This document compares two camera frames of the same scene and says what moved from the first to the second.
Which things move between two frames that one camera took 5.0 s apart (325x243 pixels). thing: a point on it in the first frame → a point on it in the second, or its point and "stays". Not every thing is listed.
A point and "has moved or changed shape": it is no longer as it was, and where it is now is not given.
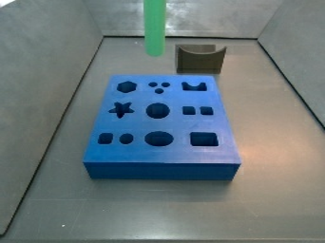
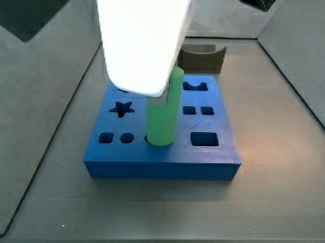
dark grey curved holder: x=199 y=59 stays
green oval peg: x=155 y=27 has moved or changed shape
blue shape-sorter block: x=163 y=128 stays
